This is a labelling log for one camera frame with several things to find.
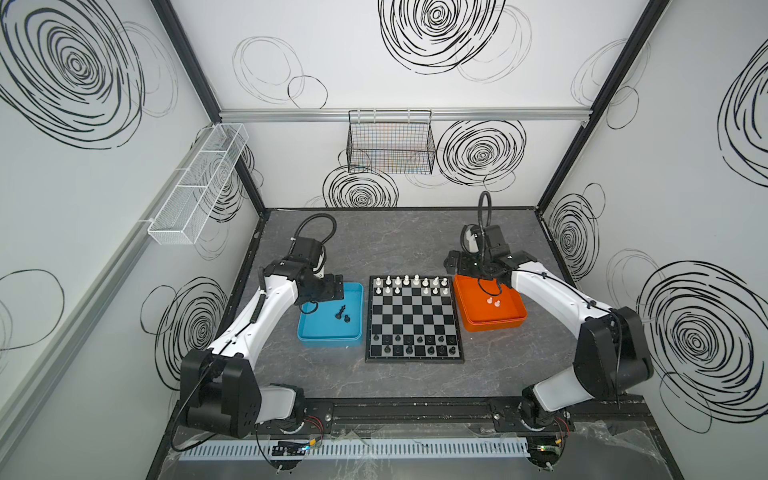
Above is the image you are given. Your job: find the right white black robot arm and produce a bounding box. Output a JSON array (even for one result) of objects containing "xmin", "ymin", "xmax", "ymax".
[{"xmin": 444, "ymin": 224, "xmax": 654, "ymax": 431}]

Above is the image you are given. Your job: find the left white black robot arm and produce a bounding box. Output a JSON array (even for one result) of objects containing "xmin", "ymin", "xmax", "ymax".
[{"xmin": 177, "ymin": 237, "xmax": 343, "ymax": 438}]

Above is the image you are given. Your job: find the black white chess board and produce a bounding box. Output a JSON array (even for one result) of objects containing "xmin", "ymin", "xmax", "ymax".
[{"xmin": 365, "ymin": 275, "xmax": 465, "ymax": 364}]

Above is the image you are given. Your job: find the orange plastic tray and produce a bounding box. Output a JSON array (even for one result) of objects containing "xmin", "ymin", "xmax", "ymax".
[{"xmin": 453, "ymin": 275, "xmax": 528, "ymax": 332}]

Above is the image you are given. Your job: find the teal plastic tray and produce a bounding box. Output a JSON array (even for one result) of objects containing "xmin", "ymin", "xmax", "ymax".
[{"xmin": 297, "ymin": 282, "xmax": 364, "ymax": 348}]

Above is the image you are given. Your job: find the clear wire wall shelf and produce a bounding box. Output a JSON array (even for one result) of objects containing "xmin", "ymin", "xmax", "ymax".
[{"xmin": 147, "ymin": 123, "xmax": 249, "ymax": 246}]

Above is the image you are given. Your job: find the black wire basket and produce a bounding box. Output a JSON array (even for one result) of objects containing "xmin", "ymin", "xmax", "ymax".
[{"xmin": 345, "ymin": 109, "xmax": 437, "ymax": 175}]

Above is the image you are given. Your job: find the black mounting rail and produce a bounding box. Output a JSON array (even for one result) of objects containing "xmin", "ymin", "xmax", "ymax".
[{"xmin": 170, "ymin": 394, "xmax": 652, "ymax": 436}]

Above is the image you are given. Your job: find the white slotted cable duct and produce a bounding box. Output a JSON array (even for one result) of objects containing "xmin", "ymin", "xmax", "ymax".
[{"xmin": 180, "ymin": 437, "xmax": 530, "ymax": 461}]

